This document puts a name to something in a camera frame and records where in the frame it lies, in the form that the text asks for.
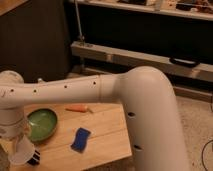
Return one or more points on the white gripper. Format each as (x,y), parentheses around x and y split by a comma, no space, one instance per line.
(9,129)

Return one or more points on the white ceramic cup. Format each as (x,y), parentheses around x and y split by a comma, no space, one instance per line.
(23,151)

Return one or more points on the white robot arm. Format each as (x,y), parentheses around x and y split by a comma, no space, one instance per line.
(148,99)

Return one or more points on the black white striped eraser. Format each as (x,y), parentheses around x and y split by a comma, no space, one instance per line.
(35,160)

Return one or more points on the green bowl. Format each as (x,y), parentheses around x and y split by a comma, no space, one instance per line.
(43,123)

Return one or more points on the blue sponge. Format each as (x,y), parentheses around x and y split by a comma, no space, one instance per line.
(80,140)

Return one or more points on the orange toy carrot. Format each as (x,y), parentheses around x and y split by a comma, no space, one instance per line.
(78,108)

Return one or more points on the wooden table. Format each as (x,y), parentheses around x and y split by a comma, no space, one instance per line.
(108,140)

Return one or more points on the metal pole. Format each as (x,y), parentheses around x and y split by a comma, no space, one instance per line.
(81,36)

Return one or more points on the black handle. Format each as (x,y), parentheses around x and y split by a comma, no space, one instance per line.
(190,64)

